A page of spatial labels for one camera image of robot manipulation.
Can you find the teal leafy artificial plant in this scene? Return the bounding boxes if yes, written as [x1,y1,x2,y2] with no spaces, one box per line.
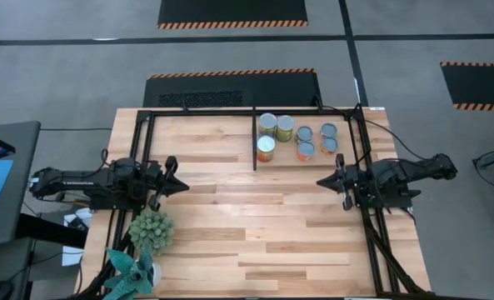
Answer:
[103,247,156,300]

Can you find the small orange-label tin can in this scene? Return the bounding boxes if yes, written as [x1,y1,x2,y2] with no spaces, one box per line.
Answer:
[319,122,339,141]
[320,136,339,157]
[296,140,317,163]

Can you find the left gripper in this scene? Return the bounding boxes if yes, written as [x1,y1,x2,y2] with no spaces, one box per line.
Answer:
[137,156,190,213]

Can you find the green succulent ball plant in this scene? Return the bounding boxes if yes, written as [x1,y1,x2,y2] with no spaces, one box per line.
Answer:
[128,209,176,256]

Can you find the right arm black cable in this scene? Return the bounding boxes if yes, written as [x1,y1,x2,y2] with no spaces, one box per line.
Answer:
[362,118,430,163]

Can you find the large orange-label tin can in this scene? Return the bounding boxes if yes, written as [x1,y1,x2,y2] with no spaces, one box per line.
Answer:
[256,135,277,163]

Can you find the grey monitor with blue screen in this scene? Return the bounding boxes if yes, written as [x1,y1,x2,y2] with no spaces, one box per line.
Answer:
[0,120,42,248]

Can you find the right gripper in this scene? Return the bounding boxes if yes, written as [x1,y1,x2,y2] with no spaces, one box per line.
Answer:
[316,152,364,211]

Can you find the black hazard-striped floor mat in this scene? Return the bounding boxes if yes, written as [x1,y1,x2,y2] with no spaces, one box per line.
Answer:
[142,68,322,108]
[157,0,309,30]
[440,61,494,113]

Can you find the white paper sheet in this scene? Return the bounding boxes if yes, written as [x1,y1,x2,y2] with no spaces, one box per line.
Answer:
[62,245,84,268]

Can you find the white plant pot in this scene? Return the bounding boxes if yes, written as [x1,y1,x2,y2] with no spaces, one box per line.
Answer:
[151,261,163,288]

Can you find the black desk beam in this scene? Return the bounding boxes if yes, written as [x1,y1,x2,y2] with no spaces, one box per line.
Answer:
[15,212,88,250]

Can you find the grey desk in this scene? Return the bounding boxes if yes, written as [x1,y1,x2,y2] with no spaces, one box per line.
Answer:
[0,237,37,300]

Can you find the small green-label tin can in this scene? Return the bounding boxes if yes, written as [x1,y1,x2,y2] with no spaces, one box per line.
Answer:
[295,125,314,146]

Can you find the black aluminium rig frame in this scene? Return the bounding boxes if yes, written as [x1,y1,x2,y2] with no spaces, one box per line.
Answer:
[73,103,437,300]

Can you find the black floor tape strip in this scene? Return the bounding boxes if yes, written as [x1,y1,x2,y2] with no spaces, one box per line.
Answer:
[0,33,494,47]
[338,0,369,108]

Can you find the large green-label tin can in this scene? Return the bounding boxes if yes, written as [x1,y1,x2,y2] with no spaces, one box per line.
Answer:
[276,115,296,143]
[258,112,278,138]

